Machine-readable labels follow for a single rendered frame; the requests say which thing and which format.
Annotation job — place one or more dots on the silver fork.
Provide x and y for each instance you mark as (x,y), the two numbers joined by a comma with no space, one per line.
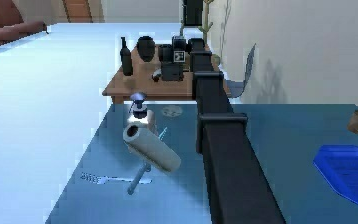
(102,180)

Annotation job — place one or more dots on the tan flowered coaster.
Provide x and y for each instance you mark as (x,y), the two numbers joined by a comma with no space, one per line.
(171,111)

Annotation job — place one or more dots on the grey paper towel roll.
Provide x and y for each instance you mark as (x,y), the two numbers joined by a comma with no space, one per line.
(153,148)

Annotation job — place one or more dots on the blue glass table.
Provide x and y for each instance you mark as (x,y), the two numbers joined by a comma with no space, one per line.
(273,140)

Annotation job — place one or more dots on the blue spray bottle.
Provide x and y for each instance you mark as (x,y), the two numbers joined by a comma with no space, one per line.
(138,108)

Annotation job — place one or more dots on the tan house plant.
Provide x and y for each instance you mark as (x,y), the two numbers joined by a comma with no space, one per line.
(206,23)

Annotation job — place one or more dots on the black framed picture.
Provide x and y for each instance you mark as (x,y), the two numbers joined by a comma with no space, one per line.
(192,11)

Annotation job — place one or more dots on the black vase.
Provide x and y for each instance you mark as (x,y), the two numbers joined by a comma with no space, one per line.
(146,48)

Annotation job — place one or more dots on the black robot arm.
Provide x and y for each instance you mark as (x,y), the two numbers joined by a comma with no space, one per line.
(233,166)

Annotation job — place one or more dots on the blue tray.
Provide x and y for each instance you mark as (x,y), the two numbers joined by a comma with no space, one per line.
(348,173)

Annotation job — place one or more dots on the red sofa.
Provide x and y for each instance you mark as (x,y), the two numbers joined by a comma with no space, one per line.
(10,31)

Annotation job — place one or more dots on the black bottle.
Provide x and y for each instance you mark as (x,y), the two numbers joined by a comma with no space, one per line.
(126,61)

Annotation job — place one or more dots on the brown wooden table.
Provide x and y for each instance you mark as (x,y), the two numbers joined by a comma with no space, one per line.
(143,87)

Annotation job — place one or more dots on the grey paper towel holder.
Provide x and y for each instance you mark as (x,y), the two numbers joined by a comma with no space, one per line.
(137,181)

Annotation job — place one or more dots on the grey curved chair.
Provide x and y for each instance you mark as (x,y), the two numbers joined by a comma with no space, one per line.
(240,87)

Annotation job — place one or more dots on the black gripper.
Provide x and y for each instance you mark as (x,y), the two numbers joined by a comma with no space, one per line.
(172,71)

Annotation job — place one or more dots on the brown wooden door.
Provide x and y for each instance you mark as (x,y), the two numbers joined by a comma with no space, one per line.
(77,10)

